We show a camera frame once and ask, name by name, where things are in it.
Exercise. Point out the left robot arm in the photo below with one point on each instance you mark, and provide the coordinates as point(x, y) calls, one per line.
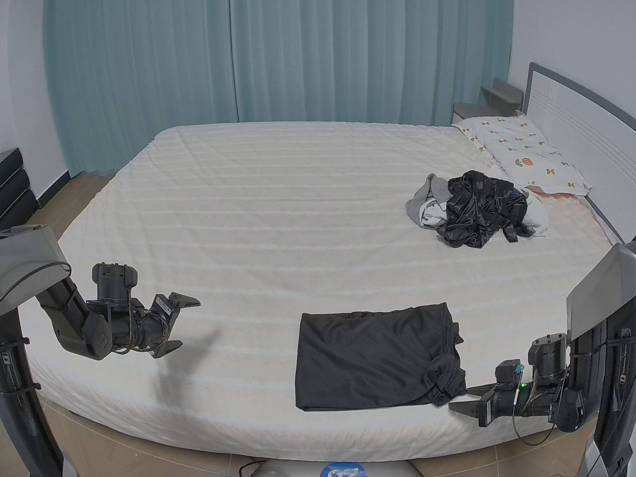
point(30, 276)

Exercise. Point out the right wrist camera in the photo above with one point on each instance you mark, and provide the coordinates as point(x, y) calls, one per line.
point(508, 373)

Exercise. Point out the bed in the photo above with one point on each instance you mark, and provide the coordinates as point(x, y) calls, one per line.
point(273, 216)

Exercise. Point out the white printed pillow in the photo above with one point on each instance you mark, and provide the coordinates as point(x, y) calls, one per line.
point(521, 152)

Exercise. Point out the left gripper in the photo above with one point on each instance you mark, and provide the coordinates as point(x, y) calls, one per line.
point(149, 328)

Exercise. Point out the pile of clothes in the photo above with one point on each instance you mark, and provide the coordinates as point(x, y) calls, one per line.
point(477, 211)

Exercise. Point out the grey bedside table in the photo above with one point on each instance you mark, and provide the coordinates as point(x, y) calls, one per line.
point(472, 112)

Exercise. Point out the black polo shirt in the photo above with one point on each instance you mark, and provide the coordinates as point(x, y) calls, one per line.
point(372, 355)

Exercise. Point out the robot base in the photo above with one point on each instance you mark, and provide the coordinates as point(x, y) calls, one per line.
point(343, 470)

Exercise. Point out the black chest of drawers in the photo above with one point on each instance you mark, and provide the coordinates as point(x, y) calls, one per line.
point(15, 187)

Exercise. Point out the blue-green curtain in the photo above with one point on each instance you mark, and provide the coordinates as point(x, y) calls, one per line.
point(372, 42)
point(139, 67)

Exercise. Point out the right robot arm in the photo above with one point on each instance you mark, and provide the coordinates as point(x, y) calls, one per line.
point(601, 296)

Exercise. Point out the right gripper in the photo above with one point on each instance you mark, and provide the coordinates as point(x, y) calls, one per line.
point(516, 403)

